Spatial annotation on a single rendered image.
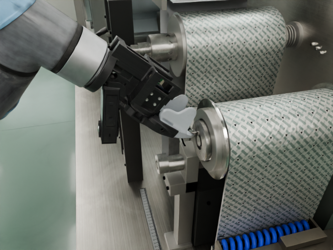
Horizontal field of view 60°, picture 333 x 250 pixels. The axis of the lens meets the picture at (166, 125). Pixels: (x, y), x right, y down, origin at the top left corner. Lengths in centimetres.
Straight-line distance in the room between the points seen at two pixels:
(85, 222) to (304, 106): 62
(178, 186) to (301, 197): 25
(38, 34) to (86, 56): 6
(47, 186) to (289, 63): 190
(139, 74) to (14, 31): 17
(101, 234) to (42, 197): 146
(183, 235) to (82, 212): 30
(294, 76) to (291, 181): 33
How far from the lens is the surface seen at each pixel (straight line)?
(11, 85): 43
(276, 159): 55
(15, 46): 40
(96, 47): 40
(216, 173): 53
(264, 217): 66
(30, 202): 226
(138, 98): 43
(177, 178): 61
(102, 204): 89
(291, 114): 54
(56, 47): 39
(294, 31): 81
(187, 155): 56
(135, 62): 42
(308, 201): 70
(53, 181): 235
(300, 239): 68
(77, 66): 39
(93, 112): 129
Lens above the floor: 157
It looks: 35 degrees down
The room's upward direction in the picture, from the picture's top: straight up
